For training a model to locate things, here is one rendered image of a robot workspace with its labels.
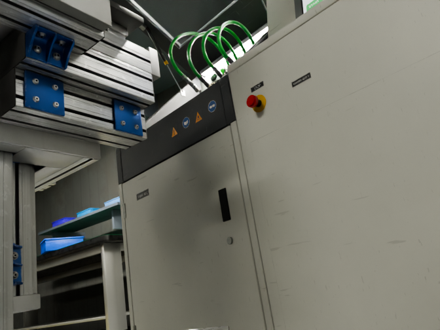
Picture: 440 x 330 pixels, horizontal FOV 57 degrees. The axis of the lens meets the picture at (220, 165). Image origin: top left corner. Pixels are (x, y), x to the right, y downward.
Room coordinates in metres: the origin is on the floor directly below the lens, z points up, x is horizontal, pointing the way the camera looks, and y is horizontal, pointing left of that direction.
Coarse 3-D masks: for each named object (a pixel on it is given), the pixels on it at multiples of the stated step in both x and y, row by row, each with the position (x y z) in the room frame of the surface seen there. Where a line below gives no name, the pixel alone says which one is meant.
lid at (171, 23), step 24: (120, 0) 1.66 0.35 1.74; (144, 0) 1.66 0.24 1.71; (168, 0) 1.64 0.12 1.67; (192, 0) 1.62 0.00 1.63; (216, 0) 1.60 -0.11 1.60; (240, 0) 1.57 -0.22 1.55; (264, 0) 1.55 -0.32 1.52; (144, 24) 1.77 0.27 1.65; (168, 24) 1.77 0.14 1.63; (192, 24) 1.74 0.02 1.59; (216, 24) 1.71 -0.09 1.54; (264, 24) 1.67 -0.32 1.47; (168, 48) 1.89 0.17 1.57; (192, 48) 1.86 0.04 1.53; (216, 48) 1.84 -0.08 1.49; (192, 72) 2.01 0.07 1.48
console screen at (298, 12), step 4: (296, 0) 1.26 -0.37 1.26; (300, 0) 1.24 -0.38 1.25; (304, 0) 1.23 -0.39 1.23; (308, 0) 1.21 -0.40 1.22; (312, 0) 1.20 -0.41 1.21; (316, 0) 1.19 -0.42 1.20; (320, 0) 1.18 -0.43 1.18; (296, 4) 1.25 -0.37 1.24; (300, 4) 1.24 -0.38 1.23; (304, 4) 1.22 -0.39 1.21; (308, 4) 1.21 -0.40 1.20; (312, 4) 1.20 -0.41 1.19; (316, 4) 1.19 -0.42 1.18; (296, 8) 1.25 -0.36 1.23; (300, 8) 1.24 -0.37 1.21; (304, 8) 1.22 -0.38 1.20; (308, 8) 1.21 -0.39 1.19; (296, 12) 1.25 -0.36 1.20; (300, 12) 1.24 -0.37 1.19; (304, 12) 1.22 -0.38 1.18; (296, 16) 1.25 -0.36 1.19
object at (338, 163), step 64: (384, 0) 0.80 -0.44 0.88; (256, 64) 1.07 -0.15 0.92; (320, 64) 0.93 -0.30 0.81; (384, 64) 0.83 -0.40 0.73; (256, 128) 1.10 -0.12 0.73; (320, 128) 0.96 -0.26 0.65; (384, 128) 0.86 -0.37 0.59; (256, 192) 1.13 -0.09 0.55; (320, 192) 0.99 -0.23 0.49; (384, 192) 0.88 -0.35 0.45; (320, 256) 1.02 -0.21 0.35; (384, 256) 0.91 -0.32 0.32; (320, 320) 1.05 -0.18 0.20; (384, 320) 0.94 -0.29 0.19
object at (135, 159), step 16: (208, 96) 1.22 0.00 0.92; (176, 112) 1.34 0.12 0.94; (192, 112) 1.28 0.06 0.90; (224, 112) 1.18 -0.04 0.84; (160, 128) 1.41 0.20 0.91; (192, 128) 1.29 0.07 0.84; (208, 128) 1.23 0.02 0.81; (144, 144) 1.49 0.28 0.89; (160, 144) 1.41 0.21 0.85; (176, 144) 1.35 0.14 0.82; (192, 144) 1.30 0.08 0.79; (128, 160) 1.57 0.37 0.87; (144, 160) 1.49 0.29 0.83; (160, 160) 1.42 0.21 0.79; (128, 176) 1.58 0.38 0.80
